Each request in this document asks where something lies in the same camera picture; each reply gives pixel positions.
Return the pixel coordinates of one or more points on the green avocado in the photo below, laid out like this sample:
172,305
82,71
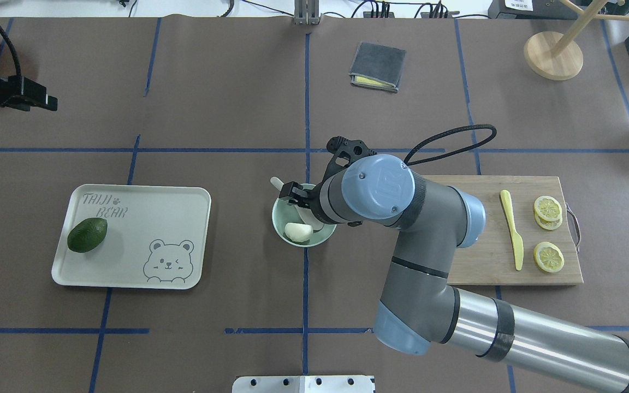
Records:
87,235

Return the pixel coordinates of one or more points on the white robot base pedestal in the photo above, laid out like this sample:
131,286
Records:
320,383

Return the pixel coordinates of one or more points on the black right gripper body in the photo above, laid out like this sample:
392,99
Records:
299,195

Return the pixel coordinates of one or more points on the lemon slice stack near handle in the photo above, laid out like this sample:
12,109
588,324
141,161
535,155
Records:
547,212

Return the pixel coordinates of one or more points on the grey folded cloth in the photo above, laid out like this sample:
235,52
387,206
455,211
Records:
377,67

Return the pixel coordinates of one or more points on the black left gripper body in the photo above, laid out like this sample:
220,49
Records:
19,90

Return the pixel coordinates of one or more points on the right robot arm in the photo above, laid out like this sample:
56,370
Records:
459,230

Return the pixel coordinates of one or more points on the green ceramic bowl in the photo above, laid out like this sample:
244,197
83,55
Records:
282,213

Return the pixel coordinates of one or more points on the wooden cutting board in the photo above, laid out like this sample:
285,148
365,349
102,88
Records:
490,260

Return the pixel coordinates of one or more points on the wooden mug stand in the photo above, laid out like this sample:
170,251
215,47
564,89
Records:
555,55

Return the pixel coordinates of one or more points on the white steamed bun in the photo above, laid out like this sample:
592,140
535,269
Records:
298,232

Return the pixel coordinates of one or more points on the white bear serving tray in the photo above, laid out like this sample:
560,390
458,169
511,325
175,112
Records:
155,240

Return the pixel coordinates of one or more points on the white plastic spoon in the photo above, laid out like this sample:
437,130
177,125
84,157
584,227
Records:
305,215

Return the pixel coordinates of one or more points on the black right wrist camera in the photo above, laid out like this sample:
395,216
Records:
345,152

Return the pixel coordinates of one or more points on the aluminium frame post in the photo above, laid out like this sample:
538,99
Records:
306,12

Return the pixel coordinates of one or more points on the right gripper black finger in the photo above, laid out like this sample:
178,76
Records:
304,203
292,191

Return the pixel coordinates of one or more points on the yellow plastic knife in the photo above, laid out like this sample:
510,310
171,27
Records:
515,237

